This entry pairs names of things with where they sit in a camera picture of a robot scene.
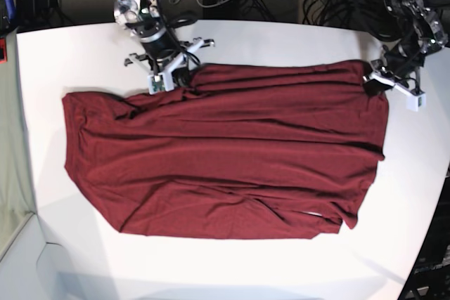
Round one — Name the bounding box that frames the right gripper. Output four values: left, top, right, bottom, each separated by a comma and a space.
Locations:
124, 37, 215, 87

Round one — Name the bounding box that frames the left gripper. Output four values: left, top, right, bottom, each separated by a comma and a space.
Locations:
363, 59, 424, 97

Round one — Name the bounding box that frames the dark red t-shirt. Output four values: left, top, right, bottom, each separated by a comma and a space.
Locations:
62, 60, 389, 240

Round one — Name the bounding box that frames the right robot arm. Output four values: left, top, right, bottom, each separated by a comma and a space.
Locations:
114, 0, 214, 95

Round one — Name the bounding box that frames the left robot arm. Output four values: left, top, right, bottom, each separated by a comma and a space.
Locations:
364, 0, 449, 99

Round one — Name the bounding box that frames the red box at left edge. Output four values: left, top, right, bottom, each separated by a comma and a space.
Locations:
0, 37, 8, 64

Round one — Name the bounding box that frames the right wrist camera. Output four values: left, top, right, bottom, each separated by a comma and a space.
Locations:
147, 72, 175, 95

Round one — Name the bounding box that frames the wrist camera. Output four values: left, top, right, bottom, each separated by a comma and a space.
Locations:
406, 92, 426, 112
147, 72, 175, 95

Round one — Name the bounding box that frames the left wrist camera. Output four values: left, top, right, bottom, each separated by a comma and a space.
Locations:
406, 92, 426, 112

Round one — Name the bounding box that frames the blue handled tool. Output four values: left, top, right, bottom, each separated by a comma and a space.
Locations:
4, 0, 16, 22

